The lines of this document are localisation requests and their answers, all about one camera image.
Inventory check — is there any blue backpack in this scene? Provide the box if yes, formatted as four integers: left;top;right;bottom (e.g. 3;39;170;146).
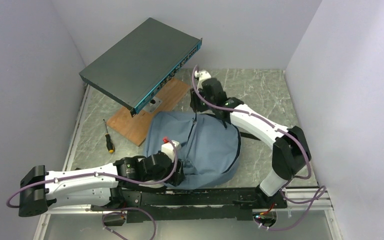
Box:
140;111;256;191

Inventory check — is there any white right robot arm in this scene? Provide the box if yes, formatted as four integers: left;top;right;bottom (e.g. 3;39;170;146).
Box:
191;76;311;208

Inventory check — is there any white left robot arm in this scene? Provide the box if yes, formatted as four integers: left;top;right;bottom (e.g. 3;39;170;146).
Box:
18;151;185;218

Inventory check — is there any wooden board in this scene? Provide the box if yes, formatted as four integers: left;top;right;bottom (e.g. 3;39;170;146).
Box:
107;78;191;147

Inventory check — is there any black yellow screwdriver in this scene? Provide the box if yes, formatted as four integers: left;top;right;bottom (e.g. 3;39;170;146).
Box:
102;119;115;154

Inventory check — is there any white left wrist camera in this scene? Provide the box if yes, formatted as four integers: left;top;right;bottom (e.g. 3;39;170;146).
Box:
161;136;182;162

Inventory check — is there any grey metal switch bracket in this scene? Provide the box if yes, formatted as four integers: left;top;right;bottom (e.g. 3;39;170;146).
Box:
143;97;163;114

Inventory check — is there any grey network switch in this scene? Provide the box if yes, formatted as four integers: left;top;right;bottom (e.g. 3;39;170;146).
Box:
79;17;203;116

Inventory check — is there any aluminium frame rail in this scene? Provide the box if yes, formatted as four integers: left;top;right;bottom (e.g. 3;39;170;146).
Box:
34;187;343;240

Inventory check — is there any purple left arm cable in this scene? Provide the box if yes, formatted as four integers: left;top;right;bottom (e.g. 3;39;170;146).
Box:
6;140;180;240

